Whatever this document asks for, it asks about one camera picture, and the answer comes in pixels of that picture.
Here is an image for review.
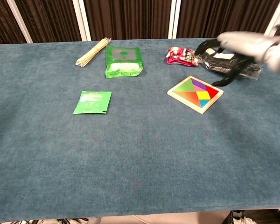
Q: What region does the black item in clear bag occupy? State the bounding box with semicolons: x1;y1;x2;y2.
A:
193;46;263;80

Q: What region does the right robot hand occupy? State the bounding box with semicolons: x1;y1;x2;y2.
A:
195;31;275;87

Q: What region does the white frame post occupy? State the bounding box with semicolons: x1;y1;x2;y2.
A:
72;0;92;42
263;0;280;38
168;0;182;39
6;0;34;44

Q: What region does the wooden tangram puzzle tray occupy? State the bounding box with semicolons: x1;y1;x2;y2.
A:
167;75;224;114

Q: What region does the red triangle tangram piece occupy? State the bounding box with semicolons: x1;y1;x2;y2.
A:
205;85;219;100

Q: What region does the green triangle tangram piece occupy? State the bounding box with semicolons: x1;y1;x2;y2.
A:
172;77;196;92

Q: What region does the bundle of wooden sticks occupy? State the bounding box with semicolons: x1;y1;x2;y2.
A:
76;37;112;68

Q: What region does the flat green sachet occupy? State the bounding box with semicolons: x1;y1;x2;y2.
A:
73;91;112;115

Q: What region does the crumpled white paper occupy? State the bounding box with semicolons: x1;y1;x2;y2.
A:
232;216;255;224

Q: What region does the yellow square tangram piece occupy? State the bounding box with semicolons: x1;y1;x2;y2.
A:
196;91;212;101

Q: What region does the tangle of floor cables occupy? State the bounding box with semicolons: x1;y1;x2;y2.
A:
25;217;101;224

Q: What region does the orange triangle tangram piece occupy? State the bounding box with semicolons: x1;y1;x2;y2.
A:
173;91;203;109

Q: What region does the red and pink snack packet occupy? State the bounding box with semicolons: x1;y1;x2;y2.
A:
166;46;199;67

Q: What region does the green pouch with white contents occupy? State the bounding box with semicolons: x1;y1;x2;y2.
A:
105;45;144;79

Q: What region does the blue velvet tablecloth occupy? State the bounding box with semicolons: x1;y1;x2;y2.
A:
0;36;280;223

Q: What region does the black storage box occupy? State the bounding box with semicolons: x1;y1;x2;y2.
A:
228;209;280;224

